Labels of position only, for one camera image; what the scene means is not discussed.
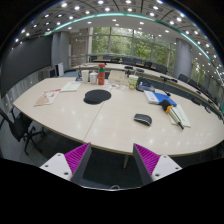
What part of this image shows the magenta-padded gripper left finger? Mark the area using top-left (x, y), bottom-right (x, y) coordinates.
top-left (39, 142), bottom-right (93, 185)

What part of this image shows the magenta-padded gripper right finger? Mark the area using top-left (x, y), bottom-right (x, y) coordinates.
top-left (132, 143), bottom-right (183, 186)

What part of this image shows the black computer mouse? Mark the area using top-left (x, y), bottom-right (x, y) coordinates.
top-left (133, 113), bottom-right (153, 127)

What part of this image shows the black mouse pad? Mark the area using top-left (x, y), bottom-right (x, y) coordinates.
top-left (83, 89), bottom-right (112, 106)

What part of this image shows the white booklet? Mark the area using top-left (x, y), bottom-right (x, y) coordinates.
top-left (168, 103), bottom-right (192, 128)

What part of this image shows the black foam handheld microphone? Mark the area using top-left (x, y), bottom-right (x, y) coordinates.
top-left (160, 99), bottom-right (185, 131)

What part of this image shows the blue and white book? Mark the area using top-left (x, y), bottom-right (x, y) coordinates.
top-left (143, 89), bottom-right (178, 107)

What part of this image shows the red and white brochure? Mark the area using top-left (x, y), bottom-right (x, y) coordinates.
top-left (33, 88), bottom-right (62, 108)

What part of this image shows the black office chair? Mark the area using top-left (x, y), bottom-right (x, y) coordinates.
top-left (0, 107), bottom-right (44, 156)

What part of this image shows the white leaflet with red heading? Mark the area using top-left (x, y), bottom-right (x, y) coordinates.
top-left (59, 81), bottom-right (82, 93)

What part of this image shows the black conference microphone unit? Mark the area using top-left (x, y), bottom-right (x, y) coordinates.
top-left (136, 81), bottom-right (156, 93)

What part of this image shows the green printed paper cup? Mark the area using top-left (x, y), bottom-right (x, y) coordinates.
top-left (128, 74), bottom-right (139, 90)

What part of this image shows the colourful sticker sheet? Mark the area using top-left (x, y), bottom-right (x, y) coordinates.
top-left (104, 82), bottom-right (127, 92)

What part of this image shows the black gooseneck desk microphone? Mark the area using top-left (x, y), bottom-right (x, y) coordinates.
top-left (75, 70), bottom-right (84, 82)

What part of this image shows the white lidded mug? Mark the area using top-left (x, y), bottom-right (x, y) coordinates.
top-left (89, 70), bottom-right (99, 85)

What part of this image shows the white paper cup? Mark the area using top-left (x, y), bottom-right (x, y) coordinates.
top-left (81, 69), bottom-right (90, 83)

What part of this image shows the red thermos bottle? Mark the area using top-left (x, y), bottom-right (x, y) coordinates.
top-left (97, 63), bottom-right (107, 86)

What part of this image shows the beige cardboard box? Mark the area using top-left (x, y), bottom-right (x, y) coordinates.
top-left (108, 69), bottom-right (129, 87)

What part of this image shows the white floor appliance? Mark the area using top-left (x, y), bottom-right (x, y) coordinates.
top-left (54, 62), bottom-right (65, 78)

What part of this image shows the group of dark chairs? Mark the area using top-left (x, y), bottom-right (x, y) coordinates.
top-left (99, 54), bottom-right (221, 101)

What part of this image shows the group of ceiling lights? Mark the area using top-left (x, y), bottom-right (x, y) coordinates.
top-left (13, 0), bottom-right (224, 73)

